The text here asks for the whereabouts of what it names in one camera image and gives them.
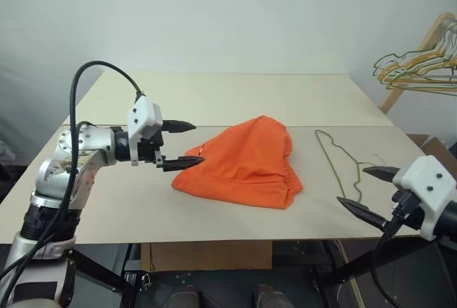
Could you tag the wooden clothes rack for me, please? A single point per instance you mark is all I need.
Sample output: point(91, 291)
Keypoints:
point(392, 95)

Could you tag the orange cloth garment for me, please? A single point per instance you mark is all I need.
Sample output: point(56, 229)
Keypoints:
point(246, 158)

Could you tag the flat brown cardboard box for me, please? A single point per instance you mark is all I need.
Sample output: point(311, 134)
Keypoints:
point(207, 255)

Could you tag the dark rounded shape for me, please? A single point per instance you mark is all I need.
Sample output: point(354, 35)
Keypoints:
point(184, 297)
point(270, 296)

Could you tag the open cardboard box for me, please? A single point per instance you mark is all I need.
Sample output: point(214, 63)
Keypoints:
point(433, 145)

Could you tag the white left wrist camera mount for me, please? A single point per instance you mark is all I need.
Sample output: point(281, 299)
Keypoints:
point(141, 113)

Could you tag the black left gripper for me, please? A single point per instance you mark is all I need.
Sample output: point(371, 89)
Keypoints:
point(147, 151)

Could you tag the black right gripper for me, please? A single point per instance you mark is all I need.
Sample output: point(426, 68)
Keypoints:
point(407, 209)

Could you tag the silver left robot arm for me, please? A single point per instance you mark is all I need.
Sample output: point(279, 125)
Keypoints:
point(93, 140)

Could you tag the black table frame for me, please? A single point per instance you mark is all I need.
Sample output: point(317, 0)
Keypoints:
point(103, 272)

